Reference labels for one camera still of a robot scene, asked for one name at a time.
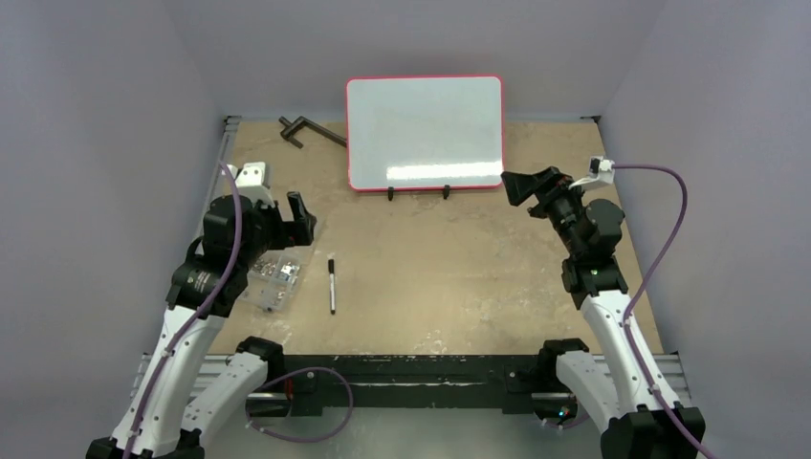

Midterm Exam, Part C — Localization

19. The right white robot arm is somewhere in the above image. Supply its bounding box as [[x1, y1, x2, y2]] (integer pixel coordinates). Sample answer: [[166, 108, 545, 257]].
[[501, 159, 706, 458]]

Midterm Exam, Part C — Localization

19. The aluminium rail frame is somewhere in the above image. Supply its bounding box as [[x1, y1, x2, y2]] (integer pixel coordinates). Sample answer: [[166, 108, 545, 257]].
[[129, 115, 691, 406]]

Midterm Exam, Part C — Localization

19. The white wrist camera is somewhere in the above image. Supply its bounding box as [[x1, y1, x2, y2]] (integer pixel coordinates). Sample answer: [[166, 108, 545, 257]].
[[569, 156, 615, 192], [228, 162, 276, 208]]

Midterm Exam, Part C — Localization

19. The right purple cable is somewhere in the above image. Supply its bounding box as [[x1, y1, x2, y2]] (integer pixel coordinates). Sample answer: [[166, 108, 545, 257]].
[[611, 164, 720, 459]]

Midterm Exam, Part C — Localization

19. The pink framed whiteboard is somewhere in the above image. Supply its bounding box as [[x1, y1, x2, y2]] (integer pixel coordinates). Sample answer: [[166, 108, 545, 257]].
[[345, 74, 505, 192]]

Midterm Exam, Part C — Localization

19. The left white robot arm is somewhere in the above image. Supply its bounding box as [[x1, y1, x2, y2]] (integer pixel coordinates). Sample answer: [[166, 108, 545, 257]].
[[86, 191, 317, 458]]

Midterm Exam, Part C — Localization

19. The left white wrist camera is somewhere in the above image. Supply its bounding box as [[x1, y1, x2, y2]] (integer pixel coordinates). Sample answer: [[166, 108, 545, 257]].
[[228, 162, 276, 208]]

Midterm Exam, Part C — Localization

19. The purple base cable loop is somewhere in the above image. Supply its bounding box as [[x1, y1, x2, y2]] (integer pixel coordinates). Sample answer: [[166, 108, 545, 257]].
[[244, 366, 355, 445]]

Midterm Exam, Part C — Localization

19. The black metal clamp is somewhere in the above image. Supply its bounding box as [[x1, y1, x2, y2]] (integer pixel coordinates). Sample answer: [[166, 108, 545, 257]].
[[278, 116, 348, 150]]

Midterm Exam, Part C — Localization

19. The clear plastic parts box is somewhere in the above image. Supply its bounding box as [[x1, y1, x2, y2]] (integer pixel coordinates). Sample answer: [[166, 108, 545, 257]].
[[239, 247, 313, 313]]

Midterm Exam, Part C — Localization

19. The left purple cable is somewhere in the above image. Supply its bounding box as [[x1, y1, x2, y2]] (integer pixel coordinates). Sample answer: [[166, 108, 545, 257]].
[[120, 161, 245, 459]]

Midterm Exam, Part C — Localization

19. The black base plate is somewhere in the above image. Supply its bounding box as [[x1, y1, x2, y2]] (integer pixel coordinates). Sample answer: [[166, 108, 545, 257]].
[[246, 355, 578, 421]]

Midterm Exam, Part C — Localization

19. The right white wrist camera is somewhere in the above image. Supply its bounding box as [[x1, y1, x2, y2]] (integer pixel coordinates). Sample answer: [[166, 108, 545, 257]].
[[569, 156, 615, 192]]

